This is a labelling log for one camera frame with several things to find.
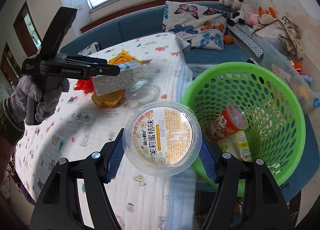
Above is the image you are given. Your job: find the grey knit gloved hand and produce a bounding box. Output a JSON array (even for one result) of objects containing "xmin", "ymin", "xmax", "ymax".
[{"xmin": 10, "ymin": 76, "xmax": 69, "ymax": 123}]

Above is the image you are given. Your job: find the black white cow plush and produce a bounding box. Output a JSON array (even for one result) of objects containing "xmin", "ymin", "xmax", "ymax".
[{"xmin": 227, "ymin": 0, "xmax": 254, "ymax": 26}]

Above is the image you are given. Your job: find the clear round plastic lid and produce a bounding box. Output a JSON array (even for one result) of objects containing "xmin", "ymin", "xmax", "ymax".
[{"xmin": 125, "ymin": 80, "xmax": 159, "ymax": 108}]

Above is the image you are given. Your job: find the red fringed decoration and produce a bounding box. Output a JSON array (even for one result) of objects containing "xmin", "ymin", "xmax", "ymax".
[{"xmin": 74, "ymin": 77, "xmax": 94, "ymax": 94}]

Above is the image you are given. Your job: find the grey white plush toy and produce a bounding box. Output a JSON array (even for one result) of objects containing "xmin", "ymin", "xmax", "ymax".
[{"xmin": 219, "ymin": 0, "xmax": 234, "ymax": 7}]

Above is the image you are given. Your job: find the white paper cup green logo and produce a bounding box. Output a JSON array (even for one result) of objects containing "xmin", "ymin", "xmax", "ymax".
[{"xmin": 217, "ymin": 138, "xmax": 238, "ymax": 157}]

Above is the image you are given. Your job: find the orange fox plush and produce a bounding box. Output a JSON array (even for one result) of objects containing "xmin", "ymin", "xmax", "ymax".
[{"xmin": 258, "ymin": 7, "xmax": 277, "ymax": 25}]

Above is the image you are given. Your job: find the pink plush toy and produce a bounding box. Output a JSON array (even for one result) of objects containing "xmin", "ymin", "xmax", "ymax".
[{"xmin": 246, "ymin": 12, "xmax": 260, "ymax": 26}]

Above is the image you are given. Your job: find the beige patterned garment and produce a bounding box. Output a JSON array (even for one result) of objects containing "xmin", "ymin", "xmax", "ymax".
[{"xmin": 253, "ymin": 15, "xmax": 305, "ymax": 60}]

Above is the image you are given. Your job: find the orange yellow snack wrapper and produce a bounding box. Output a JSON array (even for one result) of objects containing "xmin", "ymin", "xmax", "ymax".
[{"xmin": 92, "ymin": 50, "xmax": 144, "ymax": 108}]

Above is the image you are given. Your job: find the small orange ball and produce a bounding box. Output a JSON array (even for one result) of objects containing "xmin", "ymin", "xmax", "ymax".
[{"xmin": 223, "ymin": 34, "xmax": 233, "ymax": 45}]

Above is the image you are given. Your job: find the white grey patterned box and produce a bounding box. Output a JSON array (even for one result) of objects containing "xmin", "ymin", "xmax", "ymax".
[{"xmin": 92, "ymin": 65, "xmax": 144, "ymax": 96}]

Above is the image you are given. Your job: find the red cartoon snack cup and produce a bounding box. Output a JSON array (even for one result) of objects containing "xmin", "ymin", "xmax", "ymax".
[{"xmin": 206, "ymin": 105, "xmax": 248, "ymax": 142}]

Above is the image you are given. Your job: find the blue patterned folded cloth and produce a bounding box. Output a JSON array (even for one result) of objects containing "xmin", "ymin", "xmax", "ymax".
[{"xmin": 228, "ymin": 24, "xmax": 264, "ymax": 58}]

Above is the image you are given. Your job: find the large butterfly print pillow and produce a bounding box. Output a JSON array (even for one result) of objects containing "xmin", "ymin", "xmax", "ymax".
[{"xmin": 162, "ymin": 1, "xmax": 229, "ymax": 51}]

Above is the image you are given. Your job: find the clear jelly cup orange label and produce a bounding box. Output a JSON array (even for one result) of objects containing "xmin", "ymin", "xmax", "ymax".
[{"xmin": 123, "ymin": 101, "xmax": 202, "ymax": 177}]

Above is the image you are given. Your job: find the cartoon print white tablecloth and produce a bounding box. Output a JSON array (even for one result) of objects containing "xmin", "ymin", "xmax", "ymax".
[{"xmin": 15, "ymin": 33, "xmax": 192, "ymax": 229}]

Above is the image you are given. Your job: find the small butterfly print pillow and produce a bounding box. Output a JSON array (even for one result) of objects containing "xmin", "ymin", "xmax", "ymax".
[{"xmin": 78, "ymin": 42, "xmax": 100, "ymax": 56}]

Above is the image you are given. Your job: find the clear plastic toy bin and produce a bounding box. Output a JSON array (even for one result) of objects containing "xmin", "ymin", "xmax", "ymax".
[{"xmin": 260, "ymin": 41, "xmax": 319, "ymax": 114}]

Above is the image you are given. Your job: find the green plastic mesh basket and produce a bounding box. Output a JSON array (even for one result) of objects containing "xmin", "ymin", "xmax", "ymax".
[{"xmin": 181, "ymin": 62, "xmax": 306, "ymax": 187}]

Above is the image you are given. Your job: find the clear bottle yellow label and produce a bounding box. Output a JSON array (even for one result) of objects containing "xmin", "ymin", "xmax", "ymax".
[{"xmin": 235, "ymin": 130, "xmax": 252, "ymax": 162}]

